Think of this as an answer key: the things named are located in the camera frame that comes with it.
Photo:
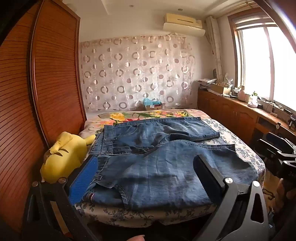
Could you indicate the yellow plush toy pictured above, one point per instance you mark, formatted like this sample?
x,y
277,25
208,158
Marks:
x,y
63,153

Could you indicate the clear bottle with green cap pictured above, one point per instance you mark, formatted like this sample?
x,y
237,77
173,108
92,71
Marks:
x,y
253,100

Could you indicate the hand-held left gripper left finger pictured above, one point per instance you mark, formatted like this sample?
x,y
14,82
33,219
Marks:
x,y
84,176

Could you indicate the stack of papers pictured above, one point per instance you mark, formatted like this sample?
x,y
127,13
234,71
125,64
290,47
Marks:
x,y
205,83

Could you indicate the long wooden cabinet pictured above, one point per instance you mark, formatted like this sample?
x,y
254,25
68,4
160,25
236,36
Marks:
x,y
222,111

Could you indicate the sheer curtain with circle pattern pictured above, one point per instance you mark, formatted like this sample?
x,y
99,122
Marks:
x,y
136,74

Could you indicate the white patterned side curtain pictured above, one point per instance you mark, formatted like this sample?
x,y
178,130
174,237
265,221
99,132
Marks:
x,y
215,46

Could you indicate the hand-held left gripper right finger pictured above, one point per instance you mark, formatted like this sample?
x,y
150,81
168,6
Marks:
x,y
208,178

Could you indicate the blue denim pants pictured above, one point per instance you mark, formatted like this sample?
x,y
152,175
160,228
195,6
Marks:
x,y
157,166

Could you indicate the person's left hand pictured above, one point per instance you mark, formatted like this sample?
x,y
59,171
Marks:
x,y
136,238

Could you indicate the beige wall air conditioner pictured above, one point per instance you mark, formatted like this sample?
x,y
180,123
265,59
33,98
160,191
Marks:
x,y
183,24

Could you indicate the small box with blue cloth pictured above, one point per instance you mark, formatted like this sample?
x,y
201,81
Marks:
x,y
151,104

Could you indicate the wooden framed window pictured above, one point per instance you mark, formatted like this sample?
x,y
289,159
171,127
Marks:
x,y
259,62

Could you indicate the open cardboard box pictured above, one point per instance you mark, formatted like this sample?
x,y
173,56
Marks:
x,y
219,89

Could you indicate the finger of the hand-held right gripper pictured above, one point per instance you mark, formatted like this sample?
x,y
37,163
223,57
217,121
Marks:
x,y
268,148
276,139

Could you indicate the wooden slatted wardrobe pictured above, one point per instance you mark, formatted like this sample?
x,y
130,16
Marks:
x,y
53,81

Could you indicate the bed with blue floral sheet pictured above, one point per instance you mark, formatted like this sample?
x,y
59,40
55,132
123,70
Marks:
x,y
238,141

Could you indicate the white plastic jug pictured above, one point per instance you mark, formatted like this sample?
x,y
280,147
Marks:
x,y
241,95

